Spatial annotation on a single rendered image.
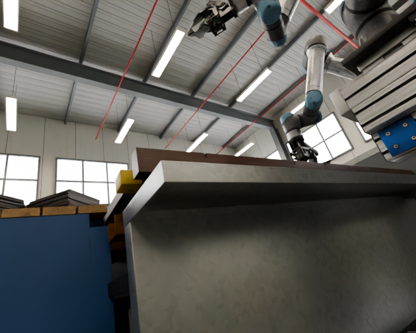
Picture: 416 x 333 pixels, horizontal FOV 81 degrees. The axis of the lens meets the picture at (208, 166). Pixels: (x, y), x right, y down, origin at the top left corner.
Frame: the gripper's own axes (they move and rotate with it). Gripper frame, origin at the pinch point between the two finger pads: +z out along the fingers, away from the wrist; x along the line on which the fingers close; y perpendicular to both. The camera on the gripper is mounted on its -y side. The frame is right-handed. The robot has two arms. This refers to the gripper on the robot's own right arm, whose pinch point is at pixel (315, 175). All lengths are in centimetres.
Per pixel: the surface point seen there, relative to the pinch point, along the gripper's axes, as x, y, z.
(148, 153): 17, 88, 4
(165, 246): 21, 89, 25
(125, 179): 8, 91, 7
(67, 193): -12, 102, 2
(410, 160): 18, -71, -2
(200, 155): 17, 75, 4
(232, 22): -234, -340, -633
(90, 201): -18, 95, 2
